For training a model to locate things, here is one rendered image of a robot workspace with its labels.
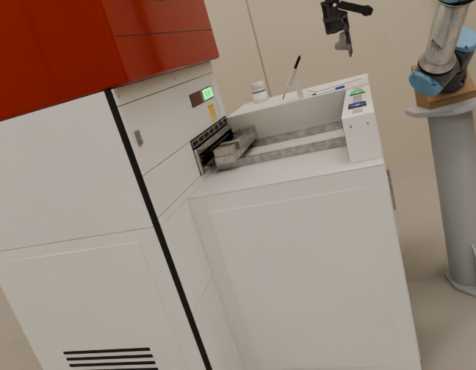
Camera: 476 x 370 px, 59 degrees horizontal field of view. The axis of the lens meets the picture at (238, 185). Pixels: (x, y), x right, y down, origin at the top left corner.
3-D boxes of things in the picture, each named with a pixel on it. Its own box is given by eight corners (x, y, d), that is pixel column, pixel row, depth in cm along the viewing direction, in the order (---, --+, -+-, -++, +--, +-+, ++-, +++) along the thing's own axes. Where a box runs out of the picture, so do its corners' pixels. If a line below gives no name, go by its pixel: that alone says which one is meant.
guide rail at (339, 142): (217, 171, 162) (215, 163, 161) (219, 169, 164) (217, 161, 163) (349, 144, 146) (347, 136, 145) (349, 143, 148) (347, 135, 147)
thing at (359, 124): (350, 163, 127) (341, 118, 123) (352, 122, 176) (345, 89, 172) (383, 157, 123) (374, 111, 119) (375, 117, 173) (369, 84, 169)
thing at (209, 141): (200, 175, 153) (192, 150, 150) (232, 142, 193) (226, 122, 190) (204, 174, 152) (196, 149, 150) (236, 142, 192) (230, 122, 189)
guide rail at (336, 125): (236, 151, 187) (233, 144, 186) (236, 150, 188) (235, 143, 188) (350, 127, 170) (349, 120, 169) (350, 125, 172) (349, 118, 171)
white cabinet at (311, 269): (251, 393, 162) (186, 200, 139) (288, 263, 249) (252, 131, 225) (430, 392, 141) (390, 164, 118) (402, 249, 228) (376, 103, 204)
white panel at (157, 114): (153, 227, 122) (103, 91, 110) (230, 148, 195) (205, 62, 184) (162, 225, 121) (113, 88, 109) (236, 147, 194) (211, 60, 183)
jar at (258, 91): (253, 104, 208) (247, 85, 205) (255, 101, 214) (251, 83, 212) (267, 100, 206) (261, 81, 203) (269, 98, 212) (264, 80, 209)
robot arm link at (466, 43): (476, 57, 153) (490, 30, 141) (454, 81, 151) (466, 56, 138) (446, 42, 158) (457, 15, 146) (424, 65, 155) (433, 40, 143)
